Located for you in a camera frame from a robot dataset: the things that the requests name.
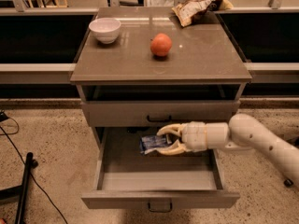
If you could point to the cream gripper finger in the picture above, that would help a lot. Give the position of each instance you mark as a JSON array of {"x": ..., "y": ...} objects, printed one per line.
[
  {"x": 175, "y": 129},
  {"x": 174, "y": 149}
]

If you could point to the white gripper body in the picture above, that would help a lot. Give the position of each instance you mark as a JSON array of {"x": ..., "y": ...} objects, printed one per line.
[{"x": 194, "y": 136}]

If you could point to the rxbar blueberry snack bar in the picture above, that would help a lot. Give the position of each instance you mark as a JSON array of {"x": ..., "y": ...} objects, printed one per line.
[{"x": 150, "y": 143}]

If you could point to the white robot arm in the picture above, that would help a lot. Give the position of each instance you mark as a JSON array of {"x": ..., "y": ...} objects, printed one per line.
[{"x": 242, "y": 132}]

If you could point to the closed top drawer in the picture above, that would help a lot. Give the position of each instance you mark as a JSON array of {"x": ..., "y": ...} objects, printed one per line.
[{"x": 155, "y": 113}]

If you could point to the open middle drawer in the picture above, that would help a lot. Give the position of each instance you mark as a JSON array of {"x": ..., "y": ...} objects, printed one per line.
[{"x": 126, "y": 179}]

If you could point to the grey drawer cabinet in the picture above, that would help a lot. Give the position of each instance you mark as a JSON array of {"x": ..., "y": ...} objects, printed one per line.
[{"x": 202, "y": 64}]

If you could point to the orange round fruit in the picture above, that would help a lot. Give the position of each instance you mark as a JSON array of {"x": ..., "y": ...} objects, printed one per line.
[{"x": 160, "y": 45}]

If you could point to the black stand leg right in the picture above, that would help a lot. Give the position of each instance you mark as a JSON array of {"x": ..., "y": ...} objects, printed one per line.
[{"x": 288, "y": 183}]

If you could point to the black stand leg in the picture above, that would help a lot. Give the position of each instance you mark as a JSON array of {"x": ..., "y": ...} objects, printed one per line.
[
  {"x": 288, "y": 183},
  {"x": 19, "y": 193}
]

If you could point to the crumpled chip bag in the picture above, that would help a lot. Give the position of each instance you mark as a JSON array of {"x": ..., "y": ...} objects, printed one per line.
[{"x": 187, "y": 10}]

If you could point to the white ceramic bowl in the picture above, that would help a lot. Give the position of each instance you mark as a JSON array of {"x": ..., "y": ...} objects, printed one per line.
[{"x": 105, "y": 30}]

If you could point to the black stand leg left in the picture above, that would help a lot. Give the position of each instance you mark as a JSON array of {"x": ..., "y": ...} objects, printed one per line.
[{"x": 19, "y": 193}]

